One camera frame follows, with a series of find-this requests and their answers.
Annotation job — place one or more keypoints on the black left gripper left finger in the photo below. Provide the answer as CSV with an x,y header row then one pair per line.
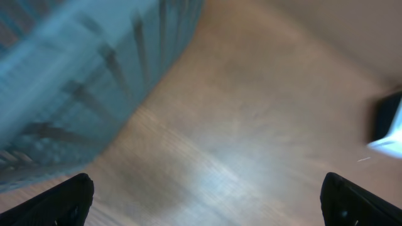
x,y
66,204

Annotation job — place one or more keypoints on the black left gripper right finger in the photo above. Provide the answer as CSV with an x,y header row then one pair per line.
x,y
344,203

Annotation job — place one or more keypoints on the white barcode scanner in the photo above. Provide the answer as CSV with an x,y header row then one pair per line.
x,y
385,135

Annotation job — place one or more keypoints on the grey plastic mesh basket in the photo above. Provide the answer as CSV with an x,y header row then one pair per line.
x,y
73,72

